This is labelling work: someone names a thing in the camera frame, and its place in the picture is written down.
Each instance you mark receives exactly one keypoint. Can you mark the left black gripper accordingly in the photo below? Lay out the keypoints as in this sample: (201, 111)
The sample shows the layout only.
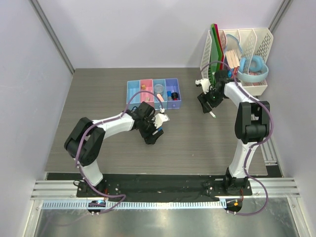
(148, 138)

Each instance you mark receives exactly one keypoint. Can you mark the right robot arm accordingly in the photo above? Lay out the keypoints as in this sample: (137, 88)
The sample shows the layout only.
(252, 126)

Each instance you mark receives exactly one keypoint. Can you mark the books stack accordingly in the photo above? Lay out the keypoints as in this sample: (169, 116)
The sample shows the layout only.
(233, 60)

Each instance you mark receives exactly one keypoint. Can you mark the green folder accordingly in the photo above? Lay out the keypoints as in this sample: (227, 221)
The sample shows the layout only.
(214, 56)

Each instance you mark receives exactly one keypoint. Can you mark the light blue drawer box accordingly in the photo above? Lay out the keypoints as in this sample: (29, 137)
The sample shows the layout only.
(133, 87)

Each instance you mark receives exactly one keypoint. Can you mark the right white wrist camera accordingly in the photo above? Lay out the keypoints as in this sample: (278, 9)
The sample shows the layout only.
(204, 84)

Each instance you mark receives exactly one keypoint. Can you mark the pink eraser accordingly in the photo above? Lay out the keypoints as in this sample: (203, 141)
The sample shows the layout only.
(160, 97)

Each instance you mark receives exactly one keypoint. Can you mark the clear tape roll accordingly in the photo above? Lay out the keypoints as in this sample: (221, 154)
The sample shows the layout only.
(158, 88)

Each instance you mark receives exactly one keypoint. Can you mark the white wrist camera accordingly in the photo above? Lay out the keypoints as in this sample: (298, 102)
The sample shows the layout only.
(204, 84)
(160, 119)

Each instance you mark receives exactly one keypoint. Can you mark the purple drawer box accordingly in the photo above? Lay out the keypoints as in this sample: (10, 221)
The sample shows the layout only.
(172, 85)

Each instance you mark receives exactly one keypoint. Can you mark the blue headphones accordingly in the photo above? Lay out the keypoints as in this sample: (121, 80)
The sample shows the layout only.
(257, 71)

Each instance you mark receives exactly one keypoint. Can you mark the blue marker pen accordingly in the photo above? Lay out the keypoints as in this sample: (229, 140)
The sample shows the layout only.
(155, 132)

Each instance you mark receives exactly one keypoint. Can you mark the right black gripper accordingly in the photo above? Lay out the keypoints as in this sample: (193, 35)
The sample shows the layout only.
(204, 98)

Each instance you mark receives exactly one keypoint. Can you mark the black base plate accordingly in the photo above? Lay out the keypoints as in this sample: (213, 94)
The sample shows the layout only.
(156, 188)

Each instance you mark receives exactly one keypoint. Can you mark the white cable duct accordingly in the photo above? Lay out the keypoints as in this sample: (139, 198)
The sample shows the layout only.
(99, 204)

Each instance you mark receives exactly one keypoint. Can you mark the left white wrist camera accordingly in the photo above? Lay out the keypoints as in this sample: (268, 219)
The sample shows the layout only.
(160, 119)

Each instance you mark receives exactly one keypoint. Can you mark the blue glue stick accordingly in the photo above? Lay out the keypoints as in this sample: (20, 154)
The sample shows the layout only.
(169, 96)

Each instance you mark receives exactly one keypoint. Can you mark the red folder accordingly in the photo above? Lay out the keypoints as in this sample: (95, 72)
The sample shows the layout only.
(219, 42)

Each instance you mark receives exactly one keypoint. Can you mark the pink drawer box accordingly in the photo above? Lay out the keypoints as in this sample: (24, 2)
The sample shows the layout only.
(149, 87)

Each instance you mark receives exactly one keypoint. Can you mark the red black stamp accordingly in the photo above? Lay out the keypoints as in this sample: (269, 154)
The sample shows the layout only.
(175, 96)

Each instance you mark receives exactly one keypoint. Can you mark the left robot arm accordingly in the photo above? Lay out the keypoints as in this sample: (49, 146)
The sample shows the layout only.
(85, 141)

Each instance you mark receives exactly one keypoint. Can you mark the white file organizer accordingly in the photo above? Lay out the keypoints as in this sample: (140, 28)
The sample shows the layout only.
(247, 43)

